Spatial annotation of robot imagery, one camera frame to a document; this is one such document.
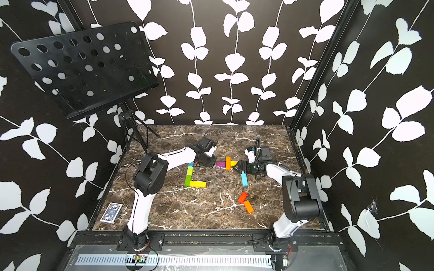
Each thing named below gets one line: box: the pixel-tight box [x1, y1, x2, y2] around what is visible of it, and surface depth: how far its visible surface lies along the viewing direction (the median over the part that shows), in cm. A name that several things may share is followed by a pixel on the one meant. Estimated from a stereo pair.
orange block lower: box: [243, 199, 255, 214], surface depth 85 cm
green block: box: [184, 175, 192, 187], surface depth 95 cm
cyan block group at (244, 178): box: [240, 171, 249, 187], surface depth 95 cm
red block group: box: [237, 191, 248, 204], surface depth 90 cm
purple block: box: [215, 161, 227, 168], surface depth 102 cm
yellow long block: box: [189, 180, 207, 189], surface depth 95 cm
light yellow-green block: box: [186, 165, 194, 176], surface depth 99 cm
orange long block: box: [225, 156, 231, 171], surface depth 102 cm
